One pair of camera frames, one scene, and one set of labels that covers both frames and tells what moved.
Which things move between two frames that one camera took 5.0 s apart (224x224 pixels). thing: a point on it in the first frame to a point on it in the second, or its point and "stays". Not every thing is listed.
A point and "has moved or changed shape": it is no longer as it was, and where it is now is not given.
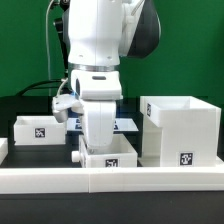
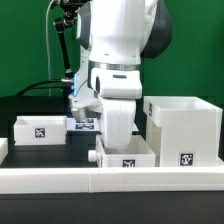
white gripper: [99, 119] to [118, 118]
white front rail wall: [110, 179] stays
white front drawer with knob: [121, 154] has moved or changed shape
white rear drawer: [41, 130] stays
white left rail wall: [4, 149] stays
